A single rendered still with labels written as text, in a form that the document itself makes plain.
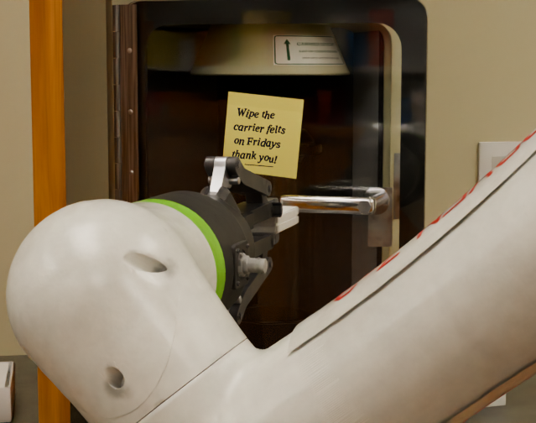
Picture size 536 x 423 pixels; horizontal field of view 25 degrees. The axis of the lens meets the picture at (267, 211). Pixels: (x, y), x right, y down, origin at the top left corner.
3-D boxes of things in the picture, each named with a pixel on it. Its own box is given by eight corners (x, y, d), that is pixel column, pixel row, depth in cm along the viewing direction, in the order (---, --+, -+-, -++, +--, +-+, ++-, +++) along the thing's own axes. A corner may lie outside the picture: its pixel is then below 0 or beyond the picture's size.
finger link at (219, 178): (190, 234, 88) (189, 161, 87) (214, 223, 93) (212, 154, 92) (222, 236, 87) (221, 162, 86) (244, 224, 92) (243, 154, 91)
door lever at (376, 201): (293, 211, 118) (293, 185, 117) (390, 215, 115) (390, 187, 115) (277, 218, 113) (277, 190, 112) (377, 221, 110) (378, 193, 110)
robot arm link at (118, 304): (70, 169, 64) (-68, 292, 67) (215, 359, 63) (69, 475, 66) (167, 149, 77) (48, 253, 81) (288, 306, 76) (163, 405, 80)
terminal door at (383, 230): (128, 394, 126) (122, 1, 121) (422, 419, 117) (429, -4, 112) (125, 395, 125) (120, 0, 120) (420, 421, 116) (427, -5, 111)
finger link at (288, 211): (241, 223, 100) (241, 215, 100) (266, 213, 107) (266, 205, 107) (277, 225, 100) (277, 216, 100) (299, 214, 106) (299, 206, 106)
